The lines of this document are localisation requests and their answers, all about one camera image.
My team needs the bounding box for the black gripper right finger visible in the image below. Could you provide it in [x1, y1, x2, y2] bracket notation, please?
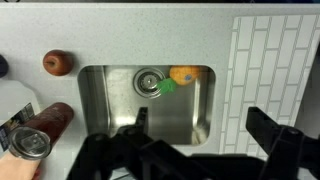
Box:
[245, 106, 320, 180]

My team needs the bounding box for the red apple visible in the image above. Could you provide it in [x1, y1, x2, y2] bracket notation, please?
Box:
[42, 49, 74, 77]

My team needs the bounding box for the red can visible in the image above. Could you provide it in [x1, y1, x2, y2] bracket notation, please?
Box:
[7, 101, 75, 161]

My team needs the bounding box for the stainless steel sink basin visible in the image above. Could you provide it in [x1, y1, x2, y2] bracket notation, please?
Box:
[77, 64, 217, 147]

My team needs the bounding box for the round metal sink drain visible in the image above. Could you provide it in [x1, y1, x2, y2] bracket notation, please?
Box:
[133, 67, 167, 99]

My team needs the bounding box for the white brick tile panel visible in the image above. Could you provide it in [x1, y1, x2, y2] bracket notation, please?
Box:
[218, 14, 320, 158]

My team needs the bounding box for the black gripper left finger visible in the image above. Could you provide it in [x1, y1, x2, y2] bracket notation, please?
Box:
[65, 106, 201, 180]

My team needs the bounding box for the orange fruit with sticker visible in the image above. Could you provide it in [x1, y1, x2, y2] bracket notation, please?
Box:
[169, 65, 201, 87]

